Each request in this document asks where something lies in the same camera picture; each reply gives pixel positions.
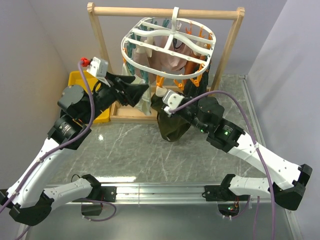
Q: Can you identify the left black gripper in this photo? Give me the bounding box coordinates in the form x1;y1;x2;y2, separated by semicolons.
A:
82;71;150;124

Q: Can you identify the orange plastic clothes clip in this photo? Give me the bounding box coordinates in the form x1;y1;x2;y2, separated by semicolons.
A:
155;75;165;96

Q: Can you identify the olive green underwear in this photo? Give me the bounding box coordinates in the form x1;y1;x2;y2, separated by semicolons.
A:
151;88;191;142

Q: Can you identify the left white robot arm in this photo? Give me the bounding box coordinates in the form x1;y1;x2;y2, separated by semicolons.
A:
0;73;149;226

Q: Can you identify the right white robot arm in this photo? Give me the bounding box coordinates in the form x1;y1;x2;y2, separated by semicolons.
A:
168;93;313;211

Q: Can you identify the black striped hanging underwear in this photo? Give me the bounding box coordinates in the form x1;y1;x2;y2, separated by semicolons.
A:
182;63;211;98

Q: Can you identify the pale green hanging underwear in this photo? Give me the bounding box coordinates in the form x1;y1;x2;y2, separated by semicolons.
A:
121;63;152;116

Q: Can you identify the pink hanging underwear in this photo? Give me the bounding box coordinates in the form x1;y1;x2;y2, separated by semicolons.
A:
132;36;192;73

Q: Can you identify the beige hanging underwear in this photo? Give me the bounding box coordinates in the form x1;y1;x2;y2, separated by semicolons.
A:
136;36;155;58

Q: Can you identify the rust orange hanging underwear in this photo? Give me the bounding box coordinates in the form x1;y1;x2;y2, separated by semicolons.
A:
184;52;206;75

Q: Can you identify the white round clip hanger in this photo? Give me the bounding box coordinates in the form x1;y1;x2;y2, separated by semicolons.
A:
121;7;216;90

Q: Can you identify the wooden clothes rack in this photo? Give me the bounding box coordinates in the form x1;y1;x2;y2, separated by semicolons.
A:
87;2;245;128

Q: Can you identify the yellow plastic bin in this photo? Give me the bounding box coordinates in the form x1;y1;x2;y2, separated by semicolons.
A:
68;70;111;124

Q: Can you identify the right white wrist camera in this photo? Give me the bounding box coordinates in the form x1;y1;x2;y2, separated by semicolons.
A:
162;89;185;117

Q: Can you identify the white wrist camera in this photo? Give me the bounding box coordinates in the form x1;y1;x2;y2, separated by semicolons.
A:
80;57;109;79
162;89;185;117

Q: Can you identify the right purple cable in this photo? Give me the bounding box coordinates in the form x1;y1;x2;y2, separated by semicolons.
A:
169;90;278;240

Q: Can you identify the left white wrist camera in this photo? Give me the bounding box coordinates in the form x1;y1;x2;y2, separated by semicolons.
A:
80;57;109;79

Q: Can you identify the aluminium mounting rail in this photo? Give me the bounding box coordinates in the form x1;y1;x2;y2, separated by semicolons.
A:
44;181;283;206

